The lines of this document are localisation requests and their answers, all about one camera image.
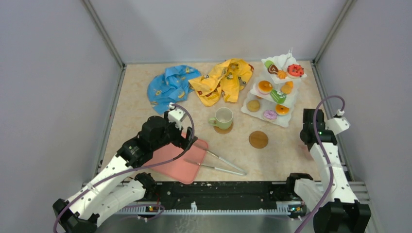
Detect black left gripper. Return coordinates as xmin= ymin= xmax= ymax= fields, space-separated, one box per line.
xmin=152 ymin=111 xmax=197 ymax=151

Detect pink cup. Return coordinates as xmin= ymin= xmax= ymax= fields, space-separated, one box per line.
xmin=299 ymin=145 xmax=313 ymax=160

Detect woven rattan coaster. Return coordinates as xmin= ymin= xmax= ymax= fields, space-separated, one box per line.
xmin=213 ymin=123 xmax=233 ymax=134

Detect orange glazed bun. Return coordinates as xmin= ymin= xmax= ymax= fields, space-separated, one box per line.
xmin=275 ymin=104 xmax=290 ymax=116

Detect green mug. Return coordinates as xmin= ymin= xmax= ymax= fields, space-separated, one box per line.
xmin=208 ymin=107 xmax=234 ymax=130

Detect purple sprinkled donut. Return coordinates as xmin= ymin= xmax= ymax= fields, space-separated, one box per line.
xmin=262 ymin=110 xmax=277 ymax=122

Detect green cake slice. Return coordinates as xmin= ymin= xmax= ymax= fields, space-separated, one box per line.
xmin=270 ymin=90 xmax=287 ymax=104

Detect round wooden coaster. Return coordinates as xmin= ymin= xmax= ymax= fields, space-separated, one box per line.
xmin=248 ymin=131 xmax=269 ymax=149

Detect round yellow cracker biscuit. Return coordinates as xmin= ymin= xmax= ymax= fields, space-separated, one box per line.
xmin=280 ymin=84 xmax=292 ymax=95

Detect round tan muffin cake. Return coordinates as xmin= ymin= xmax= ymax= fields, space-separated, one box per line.
xmin=246 ymin=100 xmax=260 ymax=112

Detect metal tongs white handle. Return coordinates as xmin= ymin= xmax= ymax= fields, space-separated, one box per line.
xmin=184 ymin=143 xmax=247 ymax=176

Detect yellow orange pastry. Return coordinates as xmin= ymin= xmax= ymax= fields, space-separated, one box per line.
xmin=257 ymin=81 xmax=273 ymax=95

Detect orange swirl cookie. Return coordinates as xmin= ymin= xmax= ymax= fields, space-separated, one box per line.
xmin=277 ymin=70 xmax=288 ymax=80

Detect red orange donut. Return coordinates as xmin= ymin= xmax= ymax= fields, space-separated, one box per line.
xmin=286 ymin=64 xmax=305 ymax=79

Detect brown heart cookie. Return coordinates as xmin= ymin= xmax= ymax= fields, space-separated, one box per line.
xmin=267 ymin=64 xmax=278 ymax=74

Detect green round macaron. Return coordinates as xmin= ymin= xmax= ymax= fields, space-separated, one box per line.
xmin=264 ymin=60 xmax=274 ymax=69

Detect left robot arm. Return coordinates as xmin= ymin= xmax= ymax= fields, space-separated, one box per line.
xmin=52 ymin=109 xmax=198 ymax=233

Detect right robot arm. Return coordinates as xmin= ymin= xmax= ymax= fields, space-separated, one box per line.
xmin=285 ymin=109 xmax=371 ymax=233

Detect pink plastic tray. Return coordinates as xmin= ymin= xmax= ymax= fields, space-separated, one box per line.
xmin=144 ymin=139 xmax=208 ymax=184

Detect white tiered dessert stand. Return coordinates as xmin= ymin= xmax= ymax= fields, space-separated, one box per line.
xmin=241 ymin=48 xmax=307 ymax=128

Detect blue patterned cloth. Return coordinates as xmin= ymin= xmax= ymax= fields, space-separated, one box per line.
xmin=147 ymin=65 xmax=201 ymax=115

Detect yellow patterned cloth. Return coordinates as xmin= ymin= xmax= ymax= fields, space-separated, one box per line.
xmin=189 ymin=59 xmax=254 ymax=107

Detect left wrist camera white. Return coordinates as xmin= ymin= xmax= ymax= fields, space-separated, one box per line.
xmin=167 ymin=102 xmax=187 ymax=130

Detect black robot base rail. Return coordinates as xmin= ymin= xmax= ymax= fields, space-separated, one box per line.
xmin=142 ymin=181 xmax=307 ymax=212

